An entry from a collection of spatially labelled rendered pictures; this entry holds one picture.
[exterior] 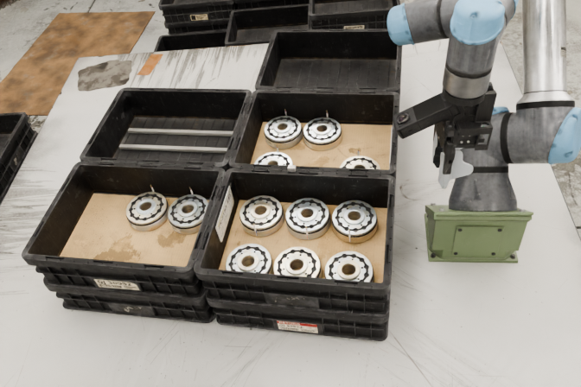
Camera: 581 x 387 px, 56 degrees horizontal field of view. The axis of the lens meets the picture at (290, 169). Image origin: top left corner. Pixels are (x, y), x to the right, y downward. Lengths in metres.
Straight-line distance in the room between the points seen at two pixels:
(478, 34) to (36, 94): 3.02
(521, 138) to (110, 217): 0.99
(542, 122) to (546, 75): 0.10
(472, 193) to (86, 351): 0.96
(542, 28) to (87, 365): 1.24
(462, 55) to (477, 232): 0.52
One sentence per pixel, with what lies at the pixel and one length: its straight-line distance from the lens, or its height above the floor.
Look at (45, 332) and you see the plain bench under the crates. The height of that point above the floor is 0.70.
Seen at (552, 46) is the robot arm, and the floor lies 1.15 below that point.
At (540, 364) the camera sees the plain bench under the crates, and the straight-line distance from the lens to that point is 1.31.
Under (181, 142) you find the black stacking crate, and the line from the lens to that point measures 1.58.
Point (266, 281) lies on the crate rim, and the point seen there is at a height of 0.92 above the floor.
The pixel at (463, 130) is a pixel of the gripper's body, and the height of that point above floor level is 1.18.
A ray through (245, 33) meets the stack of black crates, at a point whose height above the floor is 0.38.
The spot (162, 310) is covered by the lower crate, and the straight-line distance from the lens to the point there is 1.36.
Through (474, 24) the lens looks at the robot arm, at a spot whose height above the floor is 1.39.
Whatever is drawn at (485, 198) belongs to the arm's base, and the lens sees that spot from 1.28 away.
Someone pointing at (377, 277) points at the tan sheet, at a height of 0.83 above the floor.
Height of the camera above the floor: 1.85
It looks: 46 degrees down
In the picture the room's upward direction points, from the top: 9 degrees counter-clockwise
